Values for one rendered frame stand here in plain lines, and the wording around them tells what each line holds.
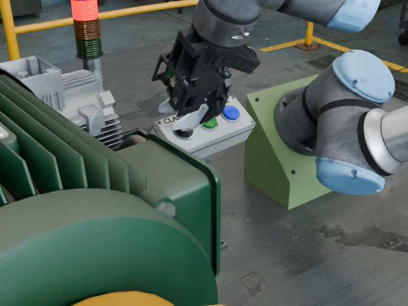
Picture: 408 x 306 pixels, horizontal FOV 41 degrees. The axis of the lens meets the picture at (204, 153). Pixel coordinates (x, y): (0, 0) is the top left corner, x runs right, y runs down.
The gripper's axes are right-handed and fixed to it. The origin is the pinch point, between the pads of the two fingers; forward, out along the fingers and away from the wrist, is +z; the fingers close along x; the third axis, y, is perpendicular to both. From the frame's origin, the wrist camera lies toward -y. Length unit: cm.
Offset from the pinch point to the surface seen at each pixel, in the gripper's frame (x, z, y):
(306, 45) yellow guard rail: -145, 207, -299
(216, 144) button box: 3.5, 4.2, -5.2
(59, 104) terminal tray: -16.5, 9.1, 12.5
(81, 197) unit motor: 27, -46, 40
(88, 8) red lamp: -47, 20, -12
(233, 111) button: 0.1, 1.5, -10.2
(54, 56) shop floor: -247, 268, -129
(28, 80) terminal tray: -19.3, 4.7, 16.9
